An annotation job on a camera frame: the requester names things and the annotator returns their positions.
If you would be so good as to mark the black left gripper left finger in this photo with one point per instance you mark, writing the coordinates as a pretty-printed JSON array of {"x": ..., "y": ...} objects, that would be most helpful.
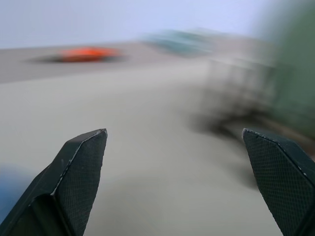
[{"x": 69, "y": 186}]

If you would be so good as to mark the blue plate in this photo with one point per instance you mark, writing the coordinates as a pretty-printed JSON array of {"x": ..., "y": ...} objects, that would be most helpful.
[{"x": 11, "y": 186}]

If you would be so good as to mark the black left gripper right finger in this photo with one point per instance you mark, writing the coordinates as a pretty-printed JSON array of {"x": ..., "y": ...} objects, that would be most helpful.
[{"x": 283, "y": 177}]

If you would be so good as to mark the teal box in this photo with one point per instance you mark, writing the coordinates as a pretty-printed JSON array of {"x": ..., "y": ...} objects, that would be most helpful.
[{"x": 177, "y": 41}]

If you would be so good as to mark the orange-pink plate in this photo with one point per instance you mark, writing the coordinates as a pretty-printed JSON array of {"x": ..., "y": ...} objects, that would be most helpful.
[{"x": 88, "y": 54}]

